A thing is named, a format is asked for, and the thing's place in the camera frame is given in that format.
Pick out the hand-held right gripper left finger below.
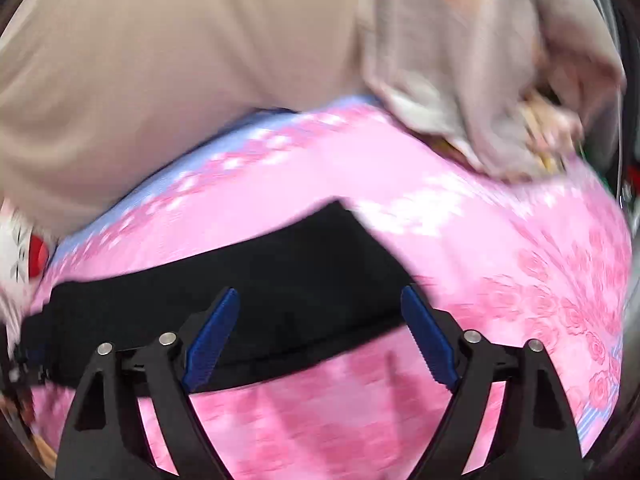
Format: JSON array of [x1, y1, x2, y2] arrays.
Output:
[[54, 287, 241, 480]]

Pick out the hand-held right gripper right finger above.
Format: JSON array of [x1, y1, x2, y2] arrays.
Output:
[[400, 284, 586, 480]]

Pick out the black pants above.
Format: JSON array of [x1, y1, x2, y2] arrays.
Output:
[[20, 200, 426, 401]]

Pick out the pink floral bed sheet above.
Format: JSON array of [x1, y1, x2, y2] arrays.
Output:
[[10, 92, 633, 480]]

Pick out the white pillow with red print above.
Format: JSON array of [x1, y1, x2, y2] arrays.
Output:
[[0, 200, 51, 321]]

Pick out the person's cream shirt torso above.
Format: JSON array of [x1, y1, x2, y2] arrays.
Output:
[[0, 0, 386, 241]]

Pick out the pastel printed cloth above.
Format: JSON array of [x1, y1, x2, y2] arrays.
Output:
[[357, 0, 628, 181]]

